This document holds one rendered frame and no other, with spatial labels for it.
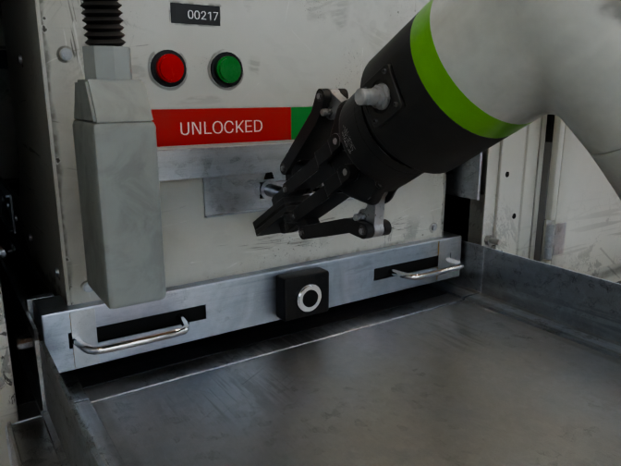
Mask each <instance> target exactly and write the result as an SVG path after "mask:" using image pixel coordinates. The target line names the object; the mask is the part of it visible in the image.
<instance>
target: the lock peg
mask: <svg viewBox="0 0 621 466"><path fill-rule="evenodd" d="M271 178H274V175H273V173H272V172H269V173H266V174H265V177H264V179H269V180H266V181H264V182H263V183H262V184H261V186H260V192H261V196H262V197H263V198H264V199H265V200H271V199H272V198H273V197H274V196H275V194H276V193H277V192H278V191H280V190H281V189H282V188H283V187H281V186H278V185H277V183H276V182H275V181H273V180H270V179H271Z"/></svg>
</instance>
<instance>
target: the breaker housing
mask: <svg viewBox="0 0 621 466"><path fill-rule="evenodd" d="M0 2H1V9H2V18H3V25H4V33H5V41H6V55H7V63H8V71H9V79H10V87H11V94H12V103H13V110H14V118H15V126H16V133H17V142H18V156H19V196H18V195H17V194H16V193H15V192H14V191H13V190H12V189H11V187H10V186H9V185H8V184H7V183H6V182H5V181H4V180H3V179H2V178H1V177H0V182H1V184H2V185H3V186H4V187H5V188H6V189H7V190H8V192H9V193H10V194H11V196H12V203H13V211H14V219H15V226H16V233H14V232H12V234H13V235H14V237H15V238H16V240H17V241H18V243H19V245H20V246H21V248H22V250H23V251H24V252H25V253H26V255H27V256H28V258H29V259H30V261H31V263H32V264H33V266H34V267H35V269H36V271H37V272H38V274H39V275H40V277H41V278H42V280H43V282H44V283H45V285H46V286H47V287H48V288H49V290H50V291H51V292H53V294H54V296H57V295H60V296H61V297H62V299H63V300H64V302H65V303H66V305H67V306H70V296H69V287H68V278H67V261H66V252H65V243H64V234H63V226H62V216H61V207H60V199H59V189H58V181H57V172H56V163H55V147H54V137H53V128H52V119H51V110H50V102H49V92H48V84H47V75H46V66H45V57H44V48H43V31H42V23H41V13H40V5H39V0H0Z"/></svg>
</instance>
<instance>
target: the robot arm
mask: <svg viewBox="0 0 621 466"><path fill-rule="evenodd" d="M545 115H556V116H558V117H560V118H561V119H562V120H563V121H564V122H565V124H566V125H567V126H568V127H569V129H570V130H571V131H572V132H573V133H574V135H575V136H576V137H577V138H578V140H579V141H580V142H581V144H582V145H583V146H584V147H585V149H586V150H587V151H588V152H589V154H590V155H591V157H592V158H593V160H594V161H595V163H596V164H597V166H598V167H599V168H600V169H601V170H602V172H603V174H604V175H605V177H606V178H607V180H608V181H609V183H610V184H611V186H612V187H613V189H614V191H615V193H616V194H617V196H618V197H619V199H620V201H621V0H430V1H429V2H428V3H427V4H426V5H425V6H424V7H423V8H422V9H421V10H420V12H419V13H418V14H417V15H416V16H415V17H414V18H413V19H412V20H411V21H410V22H409V23H408V24H406V25H405V26H404V27H403V28H402V29H401V30H400V31H399V32H398V33H397V34H396V35H395V36H394V37H393V38H392V39H391V40H390V41H389V42H388V43H387V44H386V45H385V46H384V47H383V48H382V49H381V50H380V51H379V52H378V53H377V54H376V55H375V56H374V57H373V58H372V59H371V60H370V61H369V63H368V64H367V66H366V67H365V68H364V71H363V73H362V77H361V81H360V88H359V89H357V90H356V92H355V93H354V94H353V95H352V96H351V97H350V98H349V99H348V92H347V90H346V89H318V91H317V92H316V95H315V99H314V103H313V106H312V109H311V112H310V115H309V116H308V118H307V120H306V121H305V123H304V125H303V127H302V128H301V130H300V132H299V133H298V136H297V137H296V138H295V140H294V142H293V143H292V145H291V147H290V149H289V150H288V153H287V154H286V156H285V158H284V160H283V161H282V163H281V165H280V171H281V173H282V175H286V182H285V183H284V184H283V188H282V189H281V190H280V191H278V192H277V193H276V194H275V196H274V197H273V198H272V202H273V206H272V207H271V208H269V209H268V210H267V211H266V212H265V213H263V214H262V215H261V216H260V217H258V218H257V219H256V220H255V221H254V222H253V225H254V228H255V233H256V236H257V237H259V236H264V235H271V234H276V233H284V234H286V233H291V232H297V231H298V233H299V236H300V238H301V239H315V238H321V237H328V236H333V235H340V234H346V233H350V234H352V235H354V236H357V237H359V238H361V239H369V238H375V237H381V236H385V235H389V234H390V233H391V231H392V226H391V224H390V222H389V221H388V220H386V219H384V204H385V203H388V202H390V201H391V200H392V199H393V197H394V195H395V193H396V191H397V189H399V188H400V187H402V186H404V185H405V184H407V183H409V182H410V181H411V180H413V179H414V178H416V177H418V176H420V175H421V174H423V173H430V174H442V173H446V172H448V171H451V170H453V169H455V168H456V167H458V166H460V165H462V164H464V163H465V162H467V161H468V160H469V159H471V158H473V157H474V156H476V155H478V154H479V153H482V152H484V151H485V150H487V149H489V148H490V147H492V146H494V145H495V144H496V143H498V142H499V141H502V140H503V139H505V138H507V137H508V136H510V135H512V134H513V133H515V132H517V131H518V130H520V129H523V128H524V127H526V126H527V125H528V124H530V123H532V122H533V121H535V120H537V119H538V118H540V117H543V116H545ZM299 160H300V161H299ZM322 183H323V186H322V187H321V188H320V189H318V190H317V191H314V190H315V189H316V188H317V187H318V186H320V185H321V184H322ZM308 193H313V194H312V195H309V194H308ZM303 194H307V195H303ZM349 197H351V198H354V199H356V200H359V201H361V202H365V203H367V207H366V208H365V209H361V210H359V213H358V214H354V215H353V217H350V218H343V219H337V220H333V221H328V222H322V223H321V222H320V220H319V218H320V217H322V216H323V215H325V214H326V213H328V212H329V211H331V210H332V209H334V208H335V207H336V206H337V205H338V204H340V203H341V202H343V201H345V200H346V199H347V198H349Z"/></svg>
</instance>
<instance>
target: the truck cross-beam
mask: <svg viewBox="0 0 621 466"><path fill-rule="evenodd" d="M447 239H451V248H450V257H452V258H454V259H457V260H459V261H460V255H461V240H462V236H461V235H458V234H454V233H451V232H447V231H444V233H443V236H442V237H436V238H431V239H422V240H417V241H412V242H407V243H402V244H397V245H392V246H387V247H382V248H377V249H372V250H366V251H358V252H352V253H348V254H343V255H337V256H333V257H327V258H322V259H318V260H312V261H307V262H303V263H297V264H289V265H283V266H278V267H274V268H268V269H263V270H258V271H253V272H248V273H243V274H238V275H233V276H224V277H219V278H214V279H209V280H203V281H199V282H194V283H188V284H184V285H179V286H173V287H169V288H165V289H166V295H165V298H164V299H162V300H156V301H151V302H146V303H142V304H137V305H132V306H127V307H122V308H117V309H109V308H108V307H107V306H106V305H105V304H104V302H103V301H102V300H96V301H90V302H85V303H80V304H75V305H70V306H67V305H66V303H65V302H64V300H63V299H62V297H61V296H60V295H57V296H52V297H47V298H41V299H36V300H33V301H32V306H33V313H34V321H35V325H36V327H37V329H38V331H39V333H40V335H41V338H42V341H43V342H44V344H45V346H46V348H47V349H48V351H49V353H50V355H51V357H52V359H53V361H54V363H55V366H56V368H57V370H58V372H59V373H64V372H68V371H72V370H76V367H75V361H74V351H73V342H72V333H71V325H70V317H69V313H72V312H77V311H82V310H87V309H91V308H94V310H95V320H96V329H97V339H98V346H101V345H105V344H110V343H115V342H118V341H123V340H127V339H132V338H135V337H143V336H148V335H151V334H155V333H159V332H164V331H167V330H171V329H175V328H179V327H181V324H180V322H179V321H178V320H177V319H176V317H177V315H178V314H179V313H182V314H183V315H185V317H186V318H187V319H188V321H189V325H190V329H189V331H188V332H187V334H185V335H182V336H178V337H171V338H168V339H164V340H160V341H156V342H153V343H149V344H145V345H140V346H137V347H133V348H128V349H122V350H117V351H113V352H108V353H104V354H99V359H100V363H103V362H110V361H113V360H117V359H121V358H125V357H128V356H133V355H137V354H141V353H144V352H148V351H152V350H158V349H163V348H167V347H171V346H175V345H178V344H182V343H186V342H190V341H193V340H198V339H202V338H206V337H212V336H216V335H220V334H223V333H227V332H232V331H236V330H239V329H243V328H247V327H251V326H255V325H261V324H266V323H270V322H273V321H277V320H281V319H280V318H279V317H277V315H276V284H275V277H276V276H277V275H281V274H286V273H291V272H296V271H300V270H305V269H310V268H314V267H321V268H322V269H325V270H327V271H328V272H329V308H331V307H335V306H338V305H342V304H346V303H350V302H353V301H357V300H365V299H368V298H372V297H376V296H380V295H383V294H387V293H391V292H395V291H399V290H403V289H407V288H414V287H417V286H421V285H425V284H429V283H433V282H437V280H436V278H437V276H431V277H427V278H423V279H418V280H410V279H405V278H402V277H398V276H393V275H390V274H389V273H388V271H389V269H390V268H393V269H395V270H398V271H402V272H406V273H410V274H418V273H423V272H427V271H432V270H436V269H437V267H438V244H439V241H442V240H447Z"/></svg>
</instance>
